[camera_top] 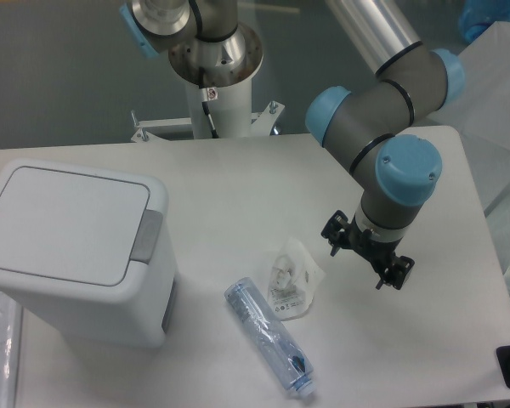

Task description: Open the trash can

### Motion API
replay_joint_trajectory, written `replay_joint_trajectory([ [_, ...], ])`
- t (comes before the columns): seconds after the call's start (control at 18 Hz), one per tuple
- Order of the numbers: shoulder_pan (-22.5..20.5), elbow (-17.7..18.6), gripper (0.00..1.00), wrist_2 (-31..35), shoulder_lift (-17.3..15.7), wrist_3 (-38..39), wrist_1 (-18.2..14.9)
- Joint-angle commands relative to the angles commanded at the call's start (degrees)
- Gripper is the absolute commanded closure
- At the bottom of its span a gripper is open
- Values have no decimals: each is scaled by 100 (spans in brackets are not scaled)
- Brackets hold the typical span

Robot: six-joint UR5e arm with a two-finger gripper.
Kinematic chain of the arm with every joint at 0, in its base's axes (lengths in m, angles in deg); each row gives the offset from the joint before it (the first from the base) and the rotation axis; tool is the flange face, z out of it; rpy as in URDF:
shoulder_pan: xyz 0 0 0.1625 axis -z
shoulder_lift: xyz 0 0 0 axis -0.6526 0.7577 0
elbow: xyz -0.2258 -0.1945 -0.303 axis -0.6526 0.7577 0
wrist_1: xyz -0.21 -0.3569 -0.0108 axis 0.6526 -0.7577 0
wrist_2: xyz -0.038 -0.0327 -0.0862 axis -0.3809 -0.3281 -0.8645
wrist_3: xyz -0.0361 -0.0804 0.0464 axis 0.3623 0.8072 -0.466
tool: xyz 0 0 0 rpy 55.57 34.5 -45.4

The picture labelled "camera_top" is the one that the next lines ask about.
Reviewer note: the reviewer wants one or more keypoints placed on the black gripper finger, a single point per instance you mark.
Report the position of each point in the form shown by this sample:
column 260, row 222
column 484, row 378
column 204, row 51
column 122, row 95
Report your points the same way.
column 393, row 270
column 336, row 232

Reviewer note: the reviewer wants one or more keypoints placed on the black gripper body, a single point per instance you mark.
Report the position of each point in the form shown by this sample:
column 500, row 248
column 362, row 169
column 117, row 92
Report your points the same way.
column 380, row 255

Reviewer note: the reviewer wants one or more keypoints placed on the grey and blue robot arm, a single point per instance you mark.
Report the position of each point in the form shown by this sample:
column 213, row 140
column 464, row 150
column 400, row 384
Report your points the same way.
column 364, row 132

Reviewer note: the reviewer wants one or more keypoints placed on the white push-lid trash can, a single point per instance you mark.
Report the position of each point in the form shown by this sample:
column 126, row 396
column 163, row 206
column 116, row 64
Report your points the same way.
column 87, row 250

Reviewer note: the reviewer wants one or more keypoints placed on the crumpled clear plastic wrapper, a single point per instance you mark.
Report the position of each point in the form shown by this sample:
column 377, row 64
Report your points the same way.
column 294, row 279

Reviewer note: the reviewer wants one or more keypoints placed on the crushed clear plastic bottle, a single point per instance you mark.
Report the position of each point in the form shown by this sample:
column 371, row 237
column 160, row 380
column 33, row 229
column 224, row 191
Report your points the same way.
column 273, row 341

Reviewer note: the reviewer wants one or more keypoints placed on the white side table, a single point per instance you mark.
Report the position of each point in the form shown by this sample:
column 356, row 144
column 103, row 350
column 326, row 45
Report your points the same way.
column 481, row 115

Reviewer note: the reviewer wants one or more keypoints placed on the blue plastic bag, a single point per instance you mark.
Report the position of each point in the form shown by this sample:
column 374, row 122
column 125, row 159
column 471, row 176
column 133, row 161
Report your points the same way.
column 477, row 16

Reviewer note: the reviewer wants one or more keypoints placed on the clear plastic sheet packet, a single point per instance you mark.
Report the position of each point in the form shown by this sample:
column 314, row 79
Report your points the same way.
column 10, row 333

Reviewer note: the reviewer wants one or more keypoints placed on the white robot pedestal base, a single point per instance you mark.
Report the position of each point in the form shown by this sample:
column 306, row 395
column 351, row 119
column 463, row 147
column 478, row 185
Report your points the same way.
column 217, row 78

